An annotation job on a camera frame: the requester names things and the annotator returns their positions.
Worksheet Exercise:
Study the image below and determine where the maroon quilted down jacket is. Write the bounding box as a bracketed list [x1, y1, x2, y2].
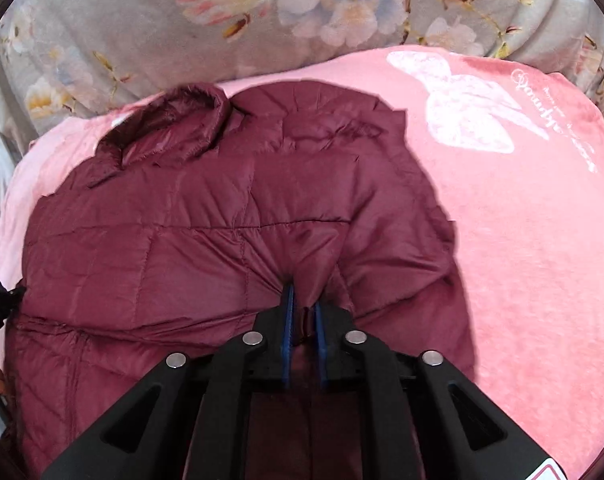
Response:
[6, 81, 476, 479]

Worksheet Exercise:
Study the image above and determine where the grey floral quilt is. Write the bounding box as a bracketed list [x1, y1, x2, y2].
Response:
[0, 0, 604, 155]

